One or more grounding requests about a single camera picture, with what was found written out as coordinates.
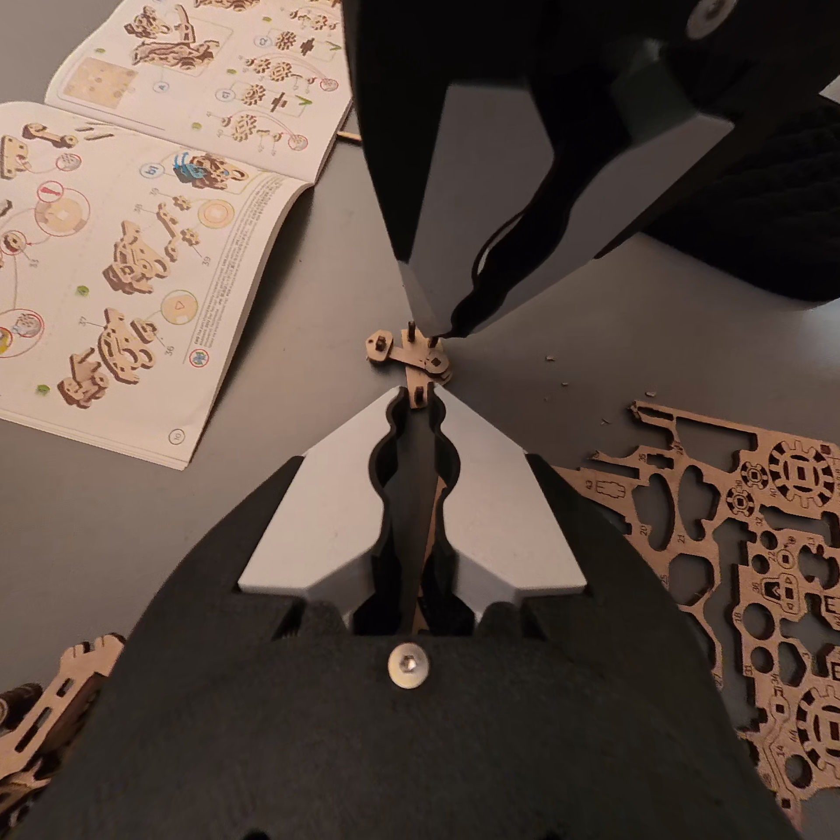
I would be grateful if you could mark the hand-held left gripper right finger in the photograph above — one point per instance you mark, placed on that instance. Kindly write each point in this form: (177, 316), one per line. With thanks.
(518, 525)

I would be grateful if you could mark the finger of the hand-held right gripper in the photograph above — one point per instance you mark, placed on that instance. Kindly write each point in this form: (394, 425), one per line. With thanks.
(630, 184)
(472, 164)

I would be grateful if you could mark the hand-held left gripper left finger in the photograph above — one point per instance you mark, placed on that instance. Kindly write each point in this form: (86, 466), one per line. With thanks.
(315, 525)

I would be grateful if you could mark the small wooden model assembly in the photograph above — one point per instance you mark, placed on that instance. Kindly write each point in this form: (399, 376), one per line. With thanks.
(413, 358)

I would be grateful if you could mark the wooden laser-cut parts sheet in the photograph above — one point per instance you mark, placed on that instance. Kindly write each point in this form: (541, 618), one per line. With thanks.
(590, 485)

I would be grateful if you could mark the large partly assembled wooden model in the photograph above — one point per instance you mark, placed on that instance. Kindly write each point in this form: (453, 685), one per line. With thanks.
(72, 669)

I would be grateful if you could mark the open instruction booklet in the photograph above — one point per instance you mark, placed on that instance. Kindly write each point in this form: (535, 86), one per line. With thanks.
(98, 197)

